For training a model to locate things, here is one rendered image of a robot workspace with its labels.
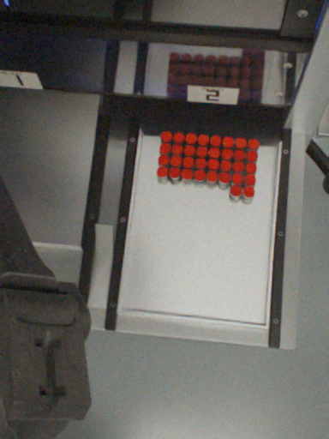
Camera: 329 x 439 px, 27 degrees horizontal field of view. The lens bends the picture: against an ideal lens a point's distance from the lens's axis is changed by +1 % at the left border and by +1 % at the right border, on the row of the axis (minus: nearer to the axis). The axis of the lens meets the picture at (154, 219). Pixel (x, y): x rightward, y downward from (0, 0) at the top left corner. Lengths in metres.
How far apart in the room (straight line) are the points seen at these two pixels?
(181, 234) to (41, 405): 0.68
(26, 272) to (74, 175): 0.61
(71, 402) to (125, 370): 1.47
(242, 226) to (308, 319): 0.92
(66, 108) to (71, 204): 0.19
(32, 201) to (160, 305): 0.31
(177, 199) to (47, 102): 0.32
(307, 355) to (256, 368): 0.15
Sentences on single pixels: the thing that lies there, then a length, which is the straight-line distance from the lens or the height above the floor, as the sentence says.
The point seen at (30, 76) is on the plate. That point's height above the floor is 1.04.
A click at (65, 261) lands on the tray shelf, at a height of 0.88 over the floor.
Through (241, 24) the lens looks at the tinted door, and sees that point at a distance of 1.01.
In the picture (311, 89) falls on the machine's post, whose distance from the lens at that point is 1.16.
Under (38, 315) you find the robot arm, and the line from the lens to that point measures 0.67.
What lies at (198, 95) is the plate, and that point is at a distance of 1.20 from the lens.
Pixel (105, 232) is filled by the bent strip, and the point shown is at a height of 0.92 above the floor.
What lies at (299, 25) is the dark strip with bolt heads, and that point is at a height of 1.25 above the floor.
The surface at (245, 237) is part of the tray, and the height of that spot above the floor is 0.88.
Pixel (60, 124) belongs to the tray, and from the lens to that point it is 1.34.
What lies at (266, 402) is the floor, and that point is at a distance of 2.11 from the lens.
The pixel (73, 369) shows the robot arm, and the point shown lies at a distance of 0.66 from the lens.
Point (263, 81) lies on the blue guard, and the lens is 1.14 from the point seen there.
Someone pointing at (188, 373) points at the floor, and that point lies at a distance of 2.10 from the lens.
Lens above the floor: 2.10
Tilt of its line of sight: 75 degrees down
